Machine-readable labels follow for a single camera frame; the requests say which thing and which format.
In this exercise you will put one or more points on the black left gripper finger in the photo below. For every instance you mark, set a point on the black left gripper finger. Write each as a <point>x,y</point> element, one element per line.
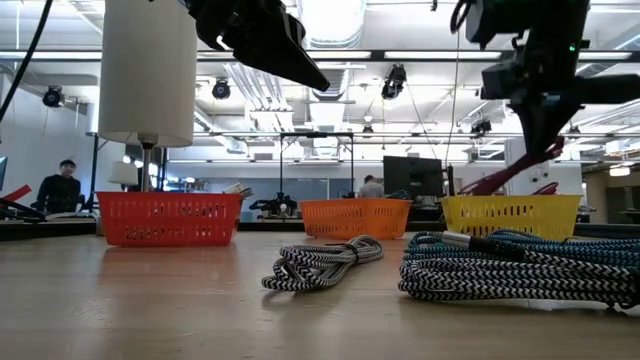
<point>285,57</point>

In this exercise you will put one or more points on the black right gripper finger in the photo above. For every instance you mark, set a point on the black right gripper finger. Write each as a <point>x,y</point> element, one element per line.
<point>542,125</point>

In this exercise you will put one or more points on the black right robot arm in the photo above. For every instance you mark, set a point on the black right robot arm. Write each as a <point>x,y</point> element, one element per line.
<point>615,89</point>

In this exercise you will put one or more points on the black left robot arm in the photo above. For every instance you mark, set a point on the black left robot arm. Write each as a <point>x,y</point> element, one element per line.
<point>200,10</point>

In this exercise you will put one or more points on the black background robot arm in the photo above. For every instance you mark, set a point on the black background robot arm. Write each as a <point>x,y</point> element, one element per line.
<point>20,210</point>
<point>275,205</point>

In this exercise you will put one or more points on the white round column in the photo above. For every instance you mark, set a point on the white round column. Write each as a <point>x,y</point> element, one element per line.
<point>515,150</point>

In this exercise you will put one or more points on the black ceiling spotlight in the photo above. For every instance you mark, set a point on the black ceiling spotlight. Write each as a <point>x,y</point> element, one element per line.
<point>52,97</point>
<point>221,90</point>
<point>481,127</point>
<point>394,82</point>

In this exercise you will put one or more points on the yellow plastic basket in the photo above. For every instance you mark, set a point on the yellow plastic basket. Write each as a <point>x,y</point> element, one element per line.
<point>510,215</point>

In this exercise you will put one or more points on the white cylindrical table lamp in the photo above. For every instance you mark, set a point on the white cylindrical table lamp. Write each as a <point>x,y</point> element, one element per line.
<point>147,75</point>

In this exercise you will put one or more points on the black computer monitor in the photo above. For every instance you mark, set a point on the black computer monitor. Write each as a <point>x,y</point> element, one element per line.
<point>412,176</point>

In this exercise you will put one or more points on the person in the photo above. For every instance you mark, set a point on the person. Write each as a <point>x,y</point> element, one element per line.
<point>372,190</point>
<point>59,192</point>

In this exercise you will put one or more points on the orange plastic basket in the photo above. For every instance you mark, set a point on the orange plastic basket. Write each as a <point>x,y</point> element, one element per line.
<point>350,220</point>

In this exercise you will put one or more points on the small white background lamp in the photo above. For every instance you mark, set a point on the small white background lamp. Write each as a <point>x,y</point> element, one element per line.
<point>123,174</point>

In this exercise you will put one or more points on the red plastic basket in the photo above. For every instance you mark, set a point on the red plastic basket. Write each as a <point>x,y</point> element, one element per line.
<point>165,220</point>

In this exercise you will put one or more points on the red strip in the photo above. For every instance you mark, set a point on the red strip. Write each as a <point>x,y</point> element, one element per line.
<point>17,193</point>

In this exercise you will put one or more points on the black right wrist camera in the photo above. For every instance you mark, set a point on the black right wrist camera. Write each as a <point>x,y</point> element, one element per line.
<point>500,80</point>

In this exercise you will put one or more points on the black background rig frame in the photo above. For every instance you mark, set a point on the black background rig frame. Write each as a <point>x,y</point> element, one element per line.
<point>315,134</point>

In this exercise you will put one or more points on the black table frame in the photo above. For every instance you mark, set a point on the black table frame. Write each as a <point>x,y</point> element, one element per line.
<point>50,229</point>

